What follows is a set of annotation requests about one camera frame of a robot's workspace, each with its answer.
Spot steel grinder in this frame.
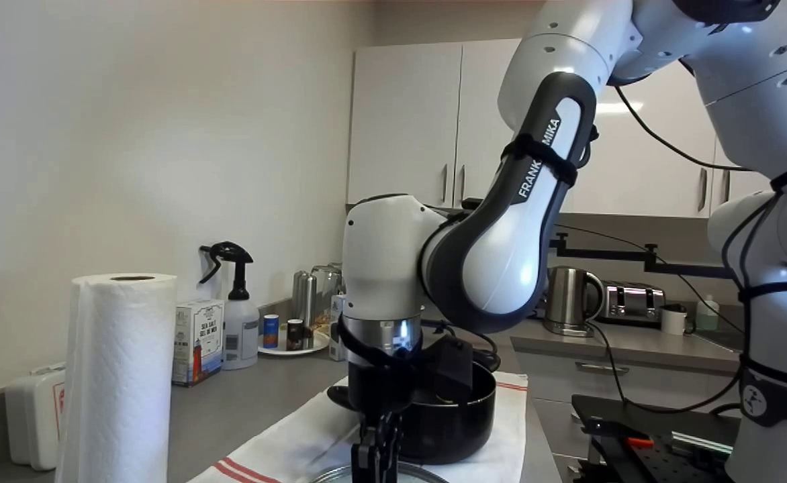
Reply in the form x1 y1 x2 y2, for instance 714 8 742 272
294 270 318 325
319 262 343 295

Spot spray bottle black nozzle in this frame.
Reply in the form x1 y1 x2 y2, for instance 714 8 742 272
198 242 260 370

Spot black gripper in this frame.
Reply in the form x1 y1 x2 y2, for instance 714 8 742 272
343 350 429 483

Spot white paper towel roll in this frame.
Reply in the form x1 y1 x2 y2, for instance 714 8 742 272
57 272 175 483

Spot black cooking pot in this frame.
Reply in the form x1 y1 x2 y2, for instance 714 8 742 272
327 362 496 463

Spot white orange blue carton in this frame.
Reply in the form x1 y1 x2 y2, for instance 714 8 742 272
327 293 347 362

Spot red handled black clamp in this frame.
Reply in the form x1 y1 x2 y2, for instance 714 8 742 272
586 420 670 458

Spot steel grinder right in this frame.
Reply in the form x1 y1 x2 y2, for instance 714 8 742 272
319 262 343 295

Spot steel toaster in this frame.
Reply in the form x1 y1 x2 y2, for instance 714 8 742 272
601 282 667 325

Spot dark spice jar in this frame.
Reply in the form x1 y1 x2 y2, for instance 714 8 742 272
284 315 307 350

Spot white plate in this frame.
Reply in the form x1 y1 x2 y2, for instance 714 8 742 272
257 329 330 357

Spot white red tissue box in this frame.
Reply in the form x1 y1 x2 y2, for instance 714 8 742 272
6 364 65 468

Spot white upper cabinets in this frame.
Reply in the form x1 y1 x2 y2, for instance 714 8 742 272
347 39 769 216

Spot white blue carton box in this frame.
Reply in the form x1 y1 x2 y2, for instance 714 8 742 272
173 299 224 386

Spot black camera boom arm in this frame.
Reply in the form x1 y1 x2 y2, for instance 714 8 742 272
550 233 733 279

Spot glass pot lid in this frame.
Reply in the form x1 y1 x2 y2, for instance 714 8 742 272
308 425 447 483

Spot blue lid spice jar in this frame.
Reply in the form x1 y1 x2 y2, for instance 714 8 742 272
260 310 280 349

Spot steel electric kettle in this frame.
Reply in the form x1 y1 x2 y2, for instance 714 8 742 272
546 264 604 337

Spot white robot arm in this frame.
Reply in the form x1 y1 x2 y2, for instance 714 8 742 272
338 0 787 483

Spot steel grinder left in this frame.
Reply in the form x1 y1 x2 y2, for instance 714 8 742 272
294 270 318 325

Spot white mug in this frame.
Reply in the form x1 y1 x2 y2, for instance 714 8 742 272
660 307 687 335

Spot white kitchen towel red stripes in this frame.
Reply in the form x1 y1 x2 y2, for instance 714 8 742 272
189 370 530 483

